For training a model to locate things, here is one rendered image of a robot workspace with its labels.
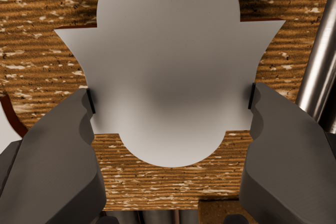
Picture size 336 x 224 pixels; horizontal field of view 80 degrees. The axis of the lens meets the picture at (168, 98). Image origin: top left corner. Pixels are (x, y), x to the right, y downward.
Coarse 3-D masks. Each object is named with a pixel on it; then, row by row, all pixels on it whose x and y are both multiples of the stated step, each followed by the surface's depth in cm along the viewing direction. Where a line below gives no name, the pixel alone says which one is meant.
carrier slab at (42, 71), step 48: (0, 0) 12; (48, 0) 12; (96, 0) 12; (240, 0) 12; (288, 0) 12; (0, 48) 13; (48, 48) 13; (288, 48) 13; (0, 96) 15; (48, 96) 15; (288, 96) 15; (96, 144) 17; (240, 144) 17; (144, 192) 21; (192, 192) 21
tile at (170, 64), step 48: (144, 0) 10; (192, 0) 10; (96, 48) 11; (144, 48) 11; (192, 48) 11; (240, 48) 11; (96, 96) 12; (144, 96) 12; (192, 96) 12; (240, 96) 12; (144, 144) 14; (192, 144) 14
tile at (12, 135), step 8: (0, 104) 14; (8, 104) 15; (0, 112) 15; (8, 112) 15; (0, 120) 15; (8, 120) 15; (16, 120) 16; (0, 128) 15; (8, 128) 15; (16, 128) 16; (24, 128) 16; (0, 136) 16; (8, 136) 16; (16, 136) 16; (0, 144) 16; (0, 152) 17
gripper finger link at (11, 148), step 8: (8, 144) 7; (16, 144) 7; (8, 152) 7; (16, 152) 7; (0, 160) 7; (8, 160) 7; (0, 168) 6; (8, 168) 6; (0, 176) 6; (0, 184) 6; (0, 192) 6
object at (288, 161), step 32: (256, 96) 10; (256, 128) 9; (288, 128) 8; (320, 128) 8; (256, 160) 6; (288, 160) 6; (320, 160) 6; (256, 192) 6; (288, 192) 5; (320, 192) 5
